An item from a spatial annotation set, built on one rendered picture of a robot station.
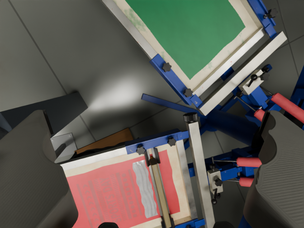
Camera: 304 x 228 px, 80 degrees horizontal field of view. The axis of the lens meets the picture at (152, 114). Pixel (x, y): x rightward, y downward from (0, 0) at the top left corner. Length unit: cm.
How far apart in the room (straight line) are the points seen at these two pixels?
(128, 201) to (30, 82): 144
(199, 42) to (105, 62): 110
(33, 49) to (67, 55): 29
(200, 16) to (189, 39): 12
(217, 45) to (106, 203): 104
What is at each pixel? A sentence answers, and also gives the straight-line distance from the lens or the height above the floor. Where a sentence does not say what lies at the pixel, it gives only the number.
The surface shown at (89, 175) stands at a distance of 108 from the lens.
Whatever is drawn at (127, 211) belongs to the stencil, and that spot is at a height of 95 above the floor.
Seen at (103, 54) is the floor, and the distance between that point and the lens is 192.
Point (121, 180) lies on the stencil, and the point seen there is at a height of 95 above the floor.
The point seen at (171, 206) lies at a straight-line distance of 122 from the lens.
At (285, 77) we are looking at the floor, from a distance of 268.
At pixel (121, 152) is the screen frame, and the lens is 97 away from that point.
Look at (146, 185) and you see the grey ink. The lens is 110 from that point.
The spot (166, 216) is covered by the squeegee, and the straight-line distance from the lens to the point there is 111.
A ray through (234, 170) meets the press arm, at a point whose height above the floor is 104.
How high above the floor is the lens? 189
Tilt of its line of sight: 76 degrees down
